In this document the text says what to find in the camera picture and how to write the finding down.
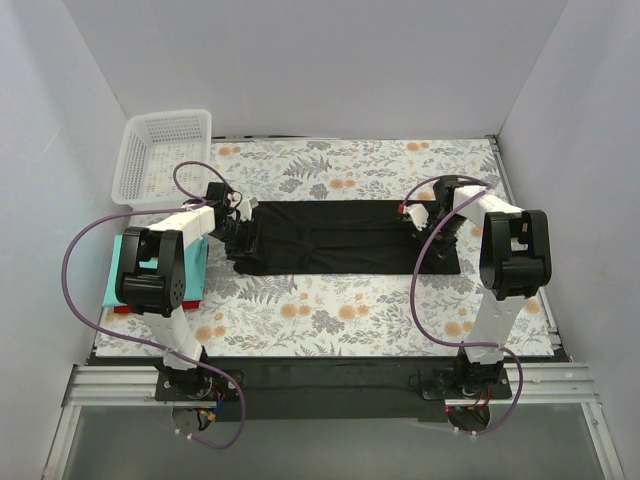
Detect floral table mat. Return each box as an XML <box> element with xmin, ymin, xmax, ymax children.
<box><xmin>94</xmin><ymin>138</ymin><xmax>556</xmax><ymax>358</ymax></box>

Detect folded red t shirt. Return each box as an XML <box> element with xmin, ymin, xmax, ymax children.
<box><xmin>113</xmin><ymin>300</ymin><xmax>201</xmax><ymax>314</ymax></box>

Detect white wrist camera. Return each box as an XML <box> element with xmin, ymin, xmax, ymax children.
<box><xmin>398</xmin><ymin>203</ymin><xmax>429</xmax><ymax>231</ymax></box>
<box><xmin>234</xmin><ymin>198</ymin><xmax>259</xmax><ymax>222</ymax></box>

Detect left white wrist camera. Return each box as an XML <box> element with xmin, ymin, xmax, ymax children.
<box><xmin>234</xmin><ymin>198</ymin><xmax>259</xmax><ymax>222</ymax></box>

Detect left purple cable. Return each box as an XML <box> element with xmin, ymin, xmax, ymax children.
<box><xmin>60</xmin><ymin>161</ymin><xmax>247</xmax><ymax>450</ymax></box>

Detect folded teal t shirt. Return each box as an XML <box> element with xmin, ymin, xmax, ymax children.
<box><xmin>102</xmin><ymin>235</ymin><xmax>209</xmax><ymax>308</ymax></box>

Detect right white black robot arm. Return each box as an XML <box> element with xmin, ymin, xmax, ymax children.
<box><xmin>417</xmin><ymin>175</ymin><xmax>552</xmax><ymax>398</ymax></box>

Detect black t shirt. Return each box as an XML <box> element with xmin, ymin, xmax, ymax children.
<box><xmin>225</xmin><ymin>200</ymin><xmax>430</xmax><ymax>276</ymax></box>

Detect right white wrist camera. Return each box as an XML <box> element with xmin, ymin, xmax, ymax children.
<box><xmin>398</xmin><ymin>203</ymin><xmax>429</xmax><ymax>231</ymax></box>

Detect aluminium front rail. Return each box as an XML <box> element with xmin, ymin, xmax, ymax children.
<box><xmin>63</xmin><ymin>363</ymin><xmax>600</xmax><ymax>407</ymax></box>

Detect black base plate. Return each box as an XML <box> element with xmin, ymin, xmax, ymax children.
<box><xmin>155</xmin><ymin>357</ymin><xmax>516</xmax><ymax>422</ymax></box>

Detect white plastic basket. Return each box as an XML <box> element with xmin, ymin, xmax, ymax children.
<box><xmin>111</xmin><ymin>109</ymin><xmax>213</xmax><ymax>210</ymax></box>

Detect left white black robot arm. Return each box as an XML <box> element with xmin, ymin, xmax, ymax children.
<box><xmin>114</xmin><ymin>183</ymin><xmax>259</xmax><ymax>400</ymax></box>

